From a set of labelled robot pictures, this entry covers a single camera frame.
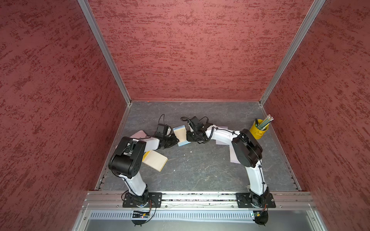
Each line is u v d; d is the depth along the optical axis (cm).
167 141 83
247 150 54
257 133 93
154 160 86
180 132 100
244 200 74
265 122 91
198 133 74
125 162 48
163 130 78
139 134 97
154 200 74
